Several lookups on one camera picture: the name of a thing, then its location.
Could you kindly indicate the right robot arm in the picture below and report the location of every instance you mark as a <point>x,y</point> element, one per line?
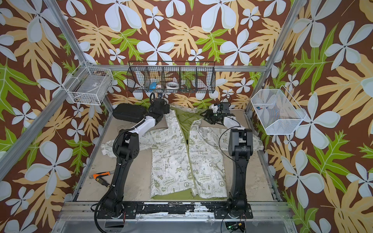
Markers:
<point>240,149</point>

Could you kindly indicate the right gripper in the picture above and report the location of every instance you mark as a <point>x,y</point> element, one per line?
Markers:
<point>208,114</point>

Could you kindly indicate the white wire basket left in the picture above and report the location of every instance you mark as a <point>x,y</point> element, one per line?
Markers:
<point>89,85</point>

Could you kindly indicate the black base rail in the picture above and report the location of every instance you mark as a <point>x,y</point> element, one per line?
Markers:
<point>218,209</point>

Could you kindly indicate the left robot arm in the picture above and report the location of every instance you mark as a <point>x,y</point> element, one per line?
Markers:
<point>126,149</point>

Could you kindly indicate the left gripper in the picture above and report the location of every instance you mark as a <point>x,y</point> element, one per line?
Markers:
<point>166,108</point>

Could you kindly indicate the white tape roll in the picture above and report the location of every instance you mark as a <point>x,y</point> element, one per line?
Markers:
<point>172,85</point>

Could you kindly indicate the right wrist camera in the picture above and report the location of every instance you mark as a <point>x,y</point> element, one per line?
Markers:
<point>221,108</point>

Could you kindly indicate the black wire basket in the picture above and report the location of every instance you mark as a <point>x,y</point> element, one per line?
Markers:
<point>192,76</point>

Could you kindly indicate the orange handled wrench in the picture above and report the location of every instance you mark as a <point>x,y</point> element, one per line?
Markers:
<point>100,174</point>

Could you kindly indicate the white mesh basket right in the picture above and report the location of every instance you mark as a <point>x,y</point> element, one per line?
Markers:
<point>278,111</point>

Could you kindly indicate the black zippered case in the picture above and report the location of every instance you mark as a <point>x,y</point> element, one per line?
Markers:
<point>129,112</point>

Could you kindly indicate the small green circuit board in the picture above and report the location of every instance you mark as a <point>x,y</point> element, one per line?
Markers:
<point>235,227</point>

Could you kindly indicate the blue object in basket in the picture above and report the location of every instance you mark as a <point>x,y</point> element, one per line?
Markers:
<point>153,86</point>

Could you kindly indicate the white green printed jacket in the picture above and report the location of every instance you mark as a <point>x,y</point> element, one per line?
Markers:
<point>187,157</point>

